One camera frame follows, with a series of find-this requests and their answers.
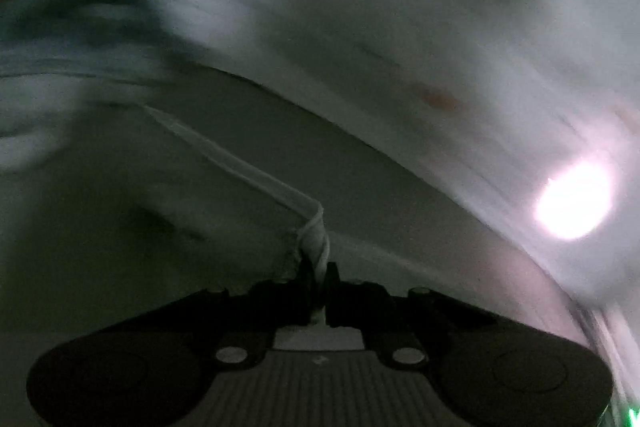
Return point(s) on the red and grey clothes pile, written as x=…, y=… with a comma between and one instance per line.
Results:
x=62, y=60

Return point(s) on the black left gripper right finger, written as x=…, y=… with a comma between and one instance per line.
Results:
x=351, y=304

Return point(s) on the white patterned cloth garment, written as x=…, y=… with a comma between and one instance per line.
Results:
x=486, y=148

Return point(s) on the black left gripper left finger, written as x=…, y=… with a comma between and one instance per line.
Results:
x=289, y=302

